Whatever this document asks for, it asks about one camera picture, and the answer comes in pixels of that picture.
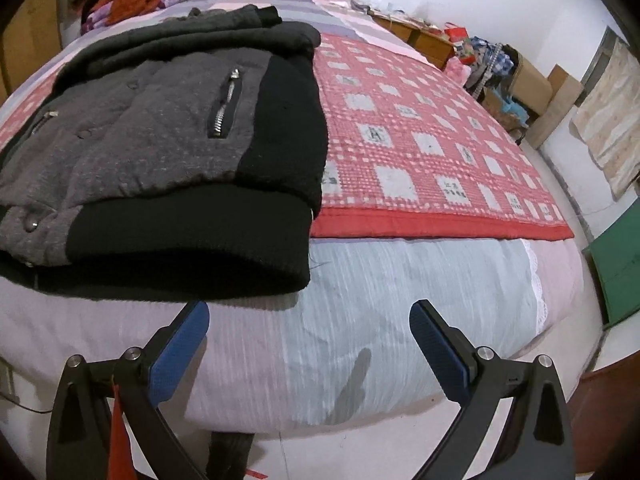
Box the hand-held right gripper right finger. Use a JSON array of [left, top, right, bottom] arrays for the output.
[[409, 300, 574, 480]]

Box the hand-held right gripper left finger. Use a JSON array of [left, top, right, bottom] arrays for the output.
[[45, 301, 211, 480]]

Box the grey and black padded jacket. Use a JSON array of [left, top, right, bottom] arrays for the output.
[[0, 4, 329, 303]]

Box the pile of colourful clothes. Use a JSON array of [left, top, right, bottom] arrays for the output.
[[454, 35, 522, 107]]

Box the patchwork quilted bed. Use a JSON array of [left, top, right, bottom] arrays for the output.
[[0, 0, 587, 435]]

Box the red ribbon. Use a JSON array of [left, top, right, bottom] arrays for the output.
[[109, 385, 133, 480]]

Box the brown wooden furniture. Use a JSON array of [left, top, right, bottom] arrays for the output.
[[574, 354, 640, 480]]

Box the green board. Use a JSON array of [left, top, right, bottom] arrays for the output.
[[586, 209, 640, 330]]

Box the red checked blanket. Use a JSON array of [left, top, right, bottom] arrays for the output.
[[0, 30, 575, 241]]

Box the teal cloth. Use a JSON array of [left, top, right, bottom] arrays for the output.
[[494, 96, 532, 129]]

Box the cardboard box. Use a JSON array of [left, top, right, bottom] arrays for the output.
[[509, 54, 584, 149]]

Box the pink bag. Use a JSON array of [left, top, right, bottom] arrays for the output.
[[446, 57, 474, 82]]

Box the beige patterned cloth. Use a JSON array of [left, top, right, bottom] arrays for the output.
[[571, 39, 640, 199]]

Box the wooden desk with drawers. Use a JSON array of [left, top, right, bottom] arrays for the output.
[[369, 9, 457, 69]]

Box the red box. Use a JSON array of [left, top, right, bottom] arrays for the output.
[[444, 22, 472, 44]]

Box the wooden wardrobe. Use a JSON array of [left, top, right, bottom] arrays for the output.
[[0, 0, 67, 103]]

